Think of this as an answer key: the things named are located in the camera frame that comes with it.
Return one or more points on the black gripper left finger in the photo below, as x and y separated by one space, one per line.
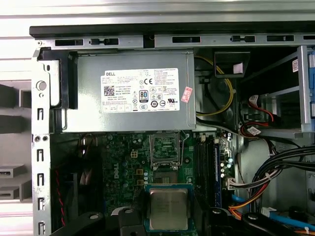
130 221

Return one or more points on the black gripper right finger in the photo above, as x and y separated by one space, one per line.
216 216

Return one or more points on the silver CPU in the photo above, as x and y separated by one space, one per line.
168 209

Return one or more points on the CPU socket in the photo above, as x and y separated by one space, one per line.
165 175

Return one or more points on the black RAM slot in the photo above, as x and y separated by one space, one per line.
198 172
210 172
203 172

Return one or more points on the black case fan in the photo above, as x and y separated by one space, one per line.
81 182

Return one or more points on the green motherboard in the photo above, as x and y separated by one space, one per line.
110 152

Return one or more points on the metal socket cover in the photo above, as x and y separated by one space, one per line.
151 150

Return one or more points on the metal locking lever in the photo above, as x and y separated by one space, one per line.
181 150

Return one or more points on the grey power supply unit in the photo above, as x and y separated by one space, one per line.
147 123

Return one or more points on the grey parts rack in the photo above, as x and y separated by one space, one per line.
14 147

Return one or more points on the metal drive cage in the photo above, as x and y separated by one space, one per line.
303 86

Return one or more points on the black PC case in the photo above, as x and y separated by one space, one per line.
147 30

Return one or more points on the blue plastic drive bracket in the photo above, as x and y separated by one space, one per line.
312 81

